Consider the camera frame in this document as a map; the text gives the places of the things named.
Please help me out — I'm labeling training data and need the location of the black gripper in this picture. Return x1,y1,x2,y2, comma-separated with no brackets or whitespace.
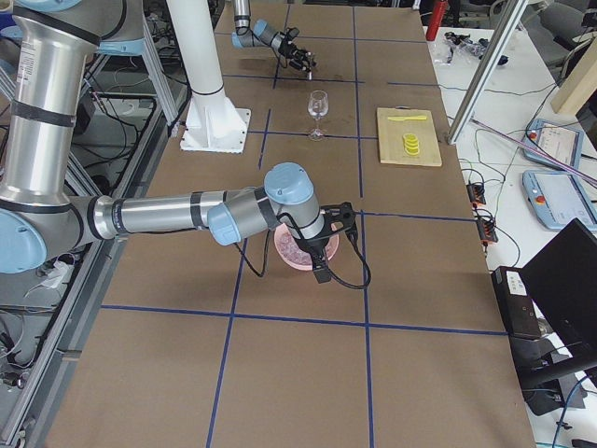
296,232,332,284
279,40,316,78

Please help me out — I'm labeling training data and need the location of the pile of clear ice cubes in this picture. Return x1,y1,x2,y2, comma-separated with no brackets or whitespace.
278,233,310,265

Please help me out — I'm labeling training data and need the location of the clear wine glass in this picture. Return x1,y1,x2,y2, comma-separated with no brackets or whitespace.
308,90,328,141

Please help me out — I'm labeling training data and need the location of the pink bowl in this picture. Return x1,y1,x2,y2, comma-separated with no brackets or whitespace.
274,224,340,271

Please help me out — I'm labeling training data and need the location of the yellow plastic knife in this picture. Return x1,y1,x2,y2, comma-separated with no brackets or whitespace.
387,115,428,122

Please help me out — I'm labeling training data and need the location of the bamboo cutting board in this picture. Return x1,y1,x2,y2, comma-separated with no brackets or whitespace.
377,107,442,167

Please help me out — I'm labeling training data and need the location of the red cylinder bottle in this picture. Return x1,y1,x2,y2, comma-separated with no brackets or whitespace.
425,0,449,42

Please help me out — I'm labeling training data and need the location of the black box device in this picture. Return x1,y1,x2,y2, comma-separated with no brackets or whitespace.
491,266,541,341

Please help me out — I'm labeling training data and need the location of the blue teach pendant near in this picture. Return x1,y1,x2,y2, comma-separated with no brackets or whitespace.
522,170,596,231

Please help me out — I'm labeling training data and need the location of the blue teach pendant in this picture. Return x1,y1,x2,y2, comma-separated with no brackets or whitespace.
522,119,584,168
522,170,596,231

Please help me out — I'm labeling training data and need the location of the black monitor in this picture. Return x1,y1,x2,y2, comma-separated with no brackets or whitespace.
521,218,596,354

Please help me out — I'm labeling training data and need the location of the white pink rod tool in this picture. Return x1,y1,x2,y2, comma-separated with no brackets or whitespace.
470,119,597,187

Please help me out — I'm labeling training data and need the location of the blue teach pendant far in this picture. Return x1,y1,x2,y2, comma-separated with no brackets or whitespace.
522,119,584,168

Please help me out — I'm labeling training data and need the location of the blue plastic bin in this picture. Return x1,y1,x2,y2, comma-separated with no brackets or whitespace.
0,0,22,41

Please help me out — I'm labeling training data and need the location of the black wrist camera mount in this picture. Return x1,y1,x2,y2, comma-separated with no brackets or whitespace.
321,202,358,243

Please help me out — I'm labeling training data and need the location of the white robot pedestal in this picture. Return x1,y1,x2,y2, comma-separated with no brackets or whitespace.
167,0,251,154

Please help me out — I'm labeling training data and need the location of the aluminium frame post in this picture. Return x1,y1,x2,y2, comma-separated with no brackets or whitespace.
447,0,528,145

